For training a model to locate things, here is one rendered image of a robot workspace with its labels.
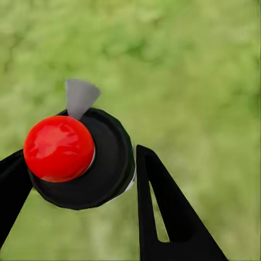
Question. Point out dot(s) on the pesticide atomizer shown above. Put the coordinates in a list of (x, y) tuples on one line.
[(83, 157)]

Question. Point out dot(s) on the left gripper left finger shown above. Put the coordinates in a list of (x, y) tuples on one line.
[(15, 186)]

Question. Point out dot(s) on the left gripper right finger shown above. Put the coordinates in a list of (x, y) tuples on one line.
[(189, 238)]

